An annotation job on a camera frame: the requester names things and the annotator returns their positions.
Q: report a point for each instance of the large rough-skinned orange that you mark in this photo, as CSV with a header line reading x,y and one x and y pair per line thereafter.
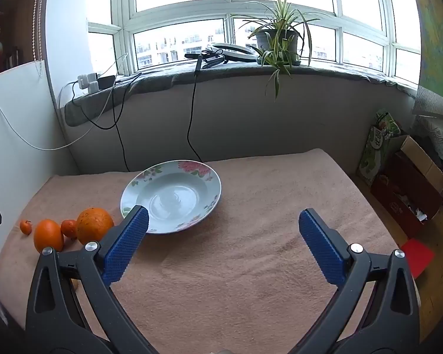
x,y
95,225

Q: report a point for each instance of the tangerine with long stem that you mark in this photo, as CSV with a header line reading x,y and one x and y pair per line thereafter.
x,y
26,226

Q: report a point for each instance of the brown cardboard box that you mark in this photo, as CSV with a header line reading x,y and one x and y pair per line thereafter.
x,y
398,191

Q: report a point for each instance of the green snack package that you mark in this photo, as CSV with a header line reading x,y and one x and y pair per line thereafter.
x,y
372,155

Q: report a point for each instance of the white window frame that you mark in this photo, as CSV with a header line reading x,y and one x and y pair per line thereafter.
x,y
225,3

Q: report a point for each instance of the white lace cloth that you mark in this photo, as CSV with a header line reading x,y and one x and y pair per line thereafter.
x,y
442,140

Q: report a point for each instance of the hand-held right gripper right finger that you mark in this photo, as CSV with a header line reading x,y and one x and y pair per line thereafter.
x,y
321,247

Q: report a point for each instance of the red flat box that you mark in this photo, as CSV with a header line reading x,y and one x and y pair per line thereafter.
x,y
417,256

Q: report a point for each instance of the grey windowsill mat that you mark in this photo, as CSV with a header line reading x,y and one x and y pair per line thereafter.
x,y
155,81

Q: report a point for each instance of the white power adapter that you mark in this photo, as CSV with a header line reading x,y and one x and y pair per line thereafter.
x,y
83,82
93,83

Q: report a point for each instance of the potted spider plant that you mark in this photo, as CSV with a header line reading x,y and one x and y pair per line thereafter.
x,y
276,40

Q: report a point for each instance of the smooth orange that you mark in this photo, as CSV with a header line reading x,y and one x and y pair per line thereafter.
x,y
48,236

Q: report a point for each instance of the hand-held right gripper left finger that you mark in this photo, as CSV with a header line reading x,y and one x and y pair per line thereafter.
x,y
127,245

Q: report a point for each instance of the green yellow wall poster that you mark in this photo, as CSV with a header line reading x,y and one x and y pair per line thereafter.
x,y
435,44

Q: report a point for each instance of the floral ceramic plate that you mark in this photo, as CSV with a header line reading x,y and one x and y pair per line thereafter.
x,y
177,195

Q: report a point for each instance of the wooden bookshelf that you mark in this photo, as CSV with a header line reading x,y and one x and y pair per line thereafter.
x,y
20,14

